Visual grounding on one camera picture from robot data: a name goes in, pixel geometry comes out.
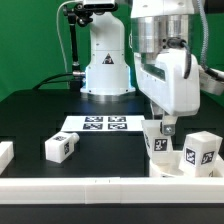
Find white cable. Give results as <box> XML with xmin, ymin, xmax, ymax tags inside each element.
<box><xmin>55</xmin><ymin>0</ymin><xmax>78</xmax><ymax>74</ymax></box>

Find white fiducial marker sheet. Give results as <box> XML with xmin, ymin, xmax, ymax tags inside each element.
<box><xmin>61</xmin><ymin>115</ymin><xmax>144</xmax><ymax>132</ymax></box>

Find black cables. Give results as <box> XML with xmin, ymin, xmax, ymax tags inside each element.
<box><xmin>32</xmin><ymin>72</ymin><xmax>75</xmax><ymax>90</ymax></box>

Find white camera on mount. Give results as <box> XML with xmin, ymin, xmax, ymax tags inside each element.
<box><xmin>83</xmin><ymin>0</ymin><xmax>116</xmax><ymax>10</ymax></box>

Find white U-shaped fence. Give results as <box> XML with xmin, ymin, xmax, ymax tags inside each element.
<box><xmin>0</xmin><ymin>145</ymin><xmax>224</xmax><ymax>204</ymax></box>

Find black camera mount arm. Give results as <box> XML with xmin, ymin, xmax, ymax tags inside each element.
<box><xmin>63</xmin><ymin>3</ymin><xmax>93</xmax><ymax>91</ymax></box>

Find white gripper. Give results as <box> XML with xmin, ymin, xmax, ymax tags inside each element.
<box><xmin>133</xmin><ymin>48</ymin><xmax>224</xmax><ymax>137</ymax></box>

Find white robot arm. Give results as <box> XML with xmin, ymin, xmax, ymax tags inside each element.
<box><xmin>81</xmin><ymin>0</ymin><xmax>224</xmax><ymax>136</ymax></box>

